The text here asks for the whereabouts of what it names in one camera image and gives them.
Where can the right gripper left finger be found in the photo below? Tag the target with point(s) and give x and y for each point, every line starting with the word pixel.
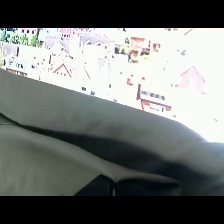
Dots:
pixel 97 187

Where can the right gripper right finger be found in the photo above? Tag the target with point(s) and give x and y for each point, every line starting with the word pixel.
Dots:
pixel 146 189

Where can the grey-green shirt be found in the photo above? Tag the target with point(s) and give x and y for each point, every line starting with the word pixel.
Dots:
pixel 83 130

